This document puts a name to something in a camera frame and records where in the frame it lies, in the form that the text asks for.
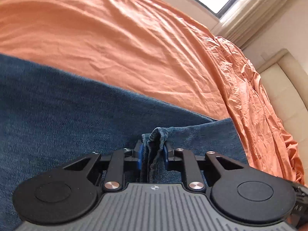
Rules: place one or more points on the orange bed sheet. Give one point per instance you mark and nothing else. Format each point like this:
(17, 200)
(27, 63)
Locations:
(150, 47)

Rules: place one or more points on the blue denim jeans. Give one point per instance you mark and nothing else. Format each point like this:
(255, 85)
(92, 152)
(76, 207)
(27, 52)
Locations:
(50, 117)

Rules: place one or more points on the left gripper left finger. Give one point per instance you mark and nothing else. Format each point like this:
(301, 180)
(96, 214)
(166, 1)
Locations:
(118, 163)

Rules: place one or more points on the cream upholstered headboard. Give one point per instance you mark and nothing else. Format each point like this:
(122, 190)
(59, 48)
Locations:
(285, 82)

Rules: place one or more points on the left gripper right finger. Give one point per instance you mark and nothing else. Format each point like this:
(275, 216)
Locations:
(188, 164)

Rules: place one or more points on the beige right curtain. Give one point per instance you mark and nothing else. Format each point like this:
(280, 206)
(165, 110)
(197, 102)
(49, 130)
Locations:
(247, 20)

